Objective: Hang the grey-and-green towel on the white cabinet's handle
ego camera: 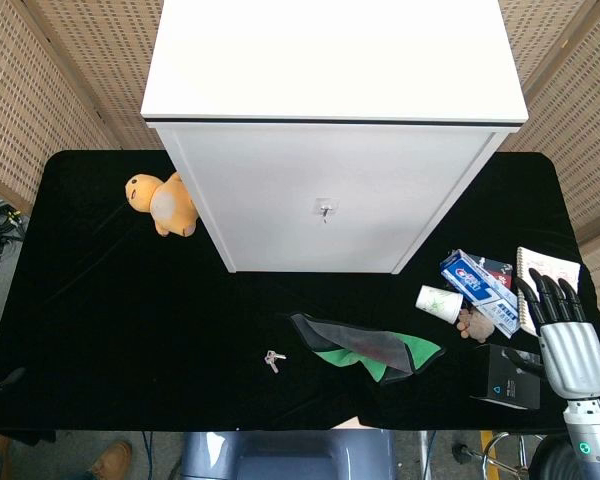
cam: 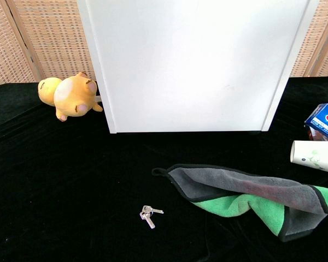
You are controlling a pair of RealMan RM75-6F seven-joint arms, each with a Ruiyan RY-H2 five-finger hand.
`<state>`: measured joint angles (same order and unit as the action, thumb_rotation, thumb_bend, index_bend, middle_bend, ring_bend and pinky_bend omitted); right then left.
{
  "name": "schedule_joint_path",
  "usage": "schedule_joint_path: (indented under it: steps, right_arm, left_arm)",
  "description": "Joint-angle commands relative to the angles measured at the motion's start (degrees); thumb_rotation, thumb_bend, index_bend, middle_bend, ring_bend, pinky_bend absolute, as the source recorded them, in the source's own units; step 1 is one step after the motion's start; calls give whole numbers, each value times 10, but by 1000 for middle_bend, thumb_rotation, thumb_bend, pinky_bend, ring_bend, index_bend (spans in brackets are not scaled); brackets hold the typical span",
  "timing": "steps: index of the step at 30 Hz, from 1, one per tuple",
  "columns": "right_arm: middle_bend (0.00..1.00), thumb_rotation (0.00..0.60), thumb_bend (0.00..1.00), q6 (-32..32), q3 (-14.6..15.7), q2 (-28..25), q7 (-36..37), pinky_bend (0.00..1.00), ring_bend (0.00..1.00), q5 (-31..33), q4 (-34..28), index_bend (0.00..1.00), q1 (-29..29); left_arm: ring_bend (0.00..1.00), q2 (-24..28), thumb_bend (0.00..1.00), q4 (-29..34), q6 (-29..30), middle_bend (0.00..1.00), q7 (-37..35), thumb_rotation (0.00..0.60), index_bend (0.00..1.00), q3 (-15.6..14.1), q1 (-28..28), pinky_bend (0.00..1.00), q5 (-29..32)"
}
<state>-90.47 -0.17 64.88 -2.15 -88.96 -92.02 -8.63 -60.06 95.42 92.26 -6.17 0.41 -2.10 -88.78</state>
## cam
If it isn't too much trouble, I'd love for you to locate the yellow plush toy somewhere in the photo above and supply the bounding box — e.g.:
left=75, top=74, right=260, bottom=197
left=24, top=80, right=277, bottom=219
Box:
left=37, top=71, right=103, bottom=122

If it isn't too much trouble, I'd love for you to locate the white paper cup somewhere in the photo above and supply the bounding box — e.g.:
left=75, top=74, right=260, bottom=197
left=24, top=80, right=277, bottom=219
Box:
left=290, top=140, right=328, bottom=175

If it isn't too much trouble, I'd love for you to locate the green and grey cloth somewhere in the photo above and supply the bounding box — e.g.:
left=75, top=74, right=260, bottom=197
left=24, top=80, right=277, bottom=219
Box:
left=151, top=163, right=328, bottom=243

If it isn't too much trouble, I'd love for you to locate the black velvet tablecloth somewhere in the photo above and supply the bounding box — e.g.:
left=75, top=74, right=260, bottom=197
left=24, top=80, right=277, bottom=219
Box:
left=0, top=76, right=328, bottom=262

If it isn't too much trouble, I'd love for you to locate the blue toothpaste box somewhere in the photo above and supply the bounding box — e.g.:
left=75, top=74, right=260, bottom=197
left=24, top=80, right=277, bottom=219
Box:
left=303, top=103, right=328, bottom=141

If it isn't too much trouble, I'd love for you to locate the woven rattan folding screen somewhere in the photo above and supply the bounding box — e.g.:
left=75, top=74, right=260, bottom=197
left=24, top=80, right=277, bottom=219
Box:
left=289, top=0, right=328, bottom=79
left=0, top=0, right=95, bottom=90

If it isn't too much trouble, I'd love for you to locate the dark red small box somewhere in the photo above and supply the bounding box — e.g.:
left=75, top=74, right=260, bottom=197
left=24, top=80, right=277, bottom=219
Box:
left=307, top=128, right=328, bottom=141

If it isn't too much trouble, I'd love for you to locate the white cabinet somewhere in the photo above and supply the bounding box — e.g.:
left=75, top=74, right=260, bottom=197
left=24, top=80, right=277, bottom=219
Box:
left=76, top=0, right=320, bottom=134

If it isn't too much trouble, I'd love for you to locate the silver key bunch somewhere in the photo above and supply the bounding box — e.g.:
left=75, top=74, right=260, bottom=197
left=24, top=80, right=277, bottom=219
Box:
left=139, top=205, right=165, bottom=229

